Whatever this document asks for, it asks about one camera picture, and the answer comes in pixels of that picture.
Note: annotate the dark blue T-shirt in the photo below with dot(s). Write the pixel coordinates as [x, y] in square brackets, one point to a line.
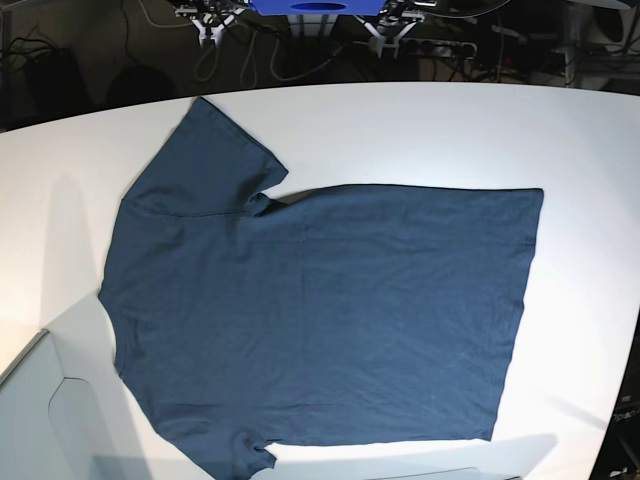
[359, 314]

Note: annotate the black power strip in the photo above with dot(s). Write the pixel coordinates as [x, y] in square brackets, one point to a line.
[429, 48]

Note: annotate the blue box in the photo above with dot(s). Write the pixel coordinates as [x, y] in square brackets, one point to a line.
[303, 7]

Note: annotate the white camera bracket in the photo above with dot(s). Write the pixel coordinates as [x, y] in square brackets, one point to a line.
[393, 22]
[210, 17]

